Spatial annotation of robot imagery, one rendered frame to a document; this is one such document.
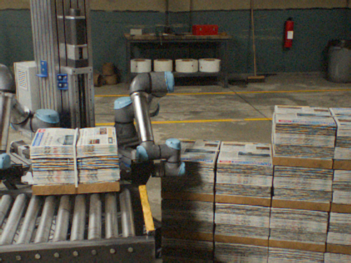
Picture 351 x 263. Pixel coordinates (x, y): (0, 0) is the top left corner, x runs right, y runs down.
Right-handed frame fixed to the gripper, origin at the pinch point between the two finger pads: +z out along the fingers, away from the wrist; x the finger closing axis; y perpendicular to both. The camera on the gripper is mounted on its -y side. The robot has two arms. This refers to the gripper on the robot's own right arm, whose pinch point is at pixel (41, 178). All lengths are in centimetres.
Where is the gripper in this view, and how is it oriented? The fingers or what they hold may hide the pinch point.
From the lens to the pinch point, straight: 241.5
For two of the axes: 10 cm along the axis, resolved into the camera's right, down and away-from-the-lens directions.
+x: -1.4, -2.3, 9.6
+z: 9.9, -0.3, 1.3
